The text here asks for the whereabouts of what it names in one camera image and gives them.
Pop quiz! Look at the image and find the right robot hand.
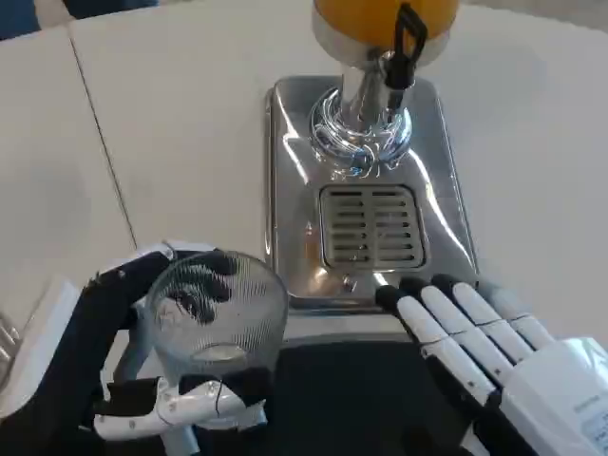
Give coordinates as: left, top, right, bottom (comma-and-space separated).
374, 274, 608, 456

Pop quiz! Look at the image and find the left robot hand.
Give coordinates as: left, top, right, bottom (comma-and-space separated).
0, 240, 268, 456

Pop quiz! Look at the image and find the clear ribbed glass cup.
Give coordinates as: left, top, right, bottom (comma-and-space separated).
141, 250, 291, 382

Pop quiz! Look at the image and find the black robot torso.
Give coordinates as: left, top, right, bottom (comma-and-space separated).
265, 342, 476, 456

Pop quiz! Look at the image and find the steel drip tray grid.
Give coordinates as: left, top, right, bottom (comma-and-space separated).
318, 184, 428, 273

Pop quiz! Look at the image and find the steel orange juice dispenser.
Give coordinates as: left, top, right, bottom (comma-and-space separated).
263, 0, 480, 317

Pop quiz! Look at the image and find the black dispenser tap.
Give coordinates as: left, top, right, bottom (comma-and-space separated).
383, 2, 429, 92

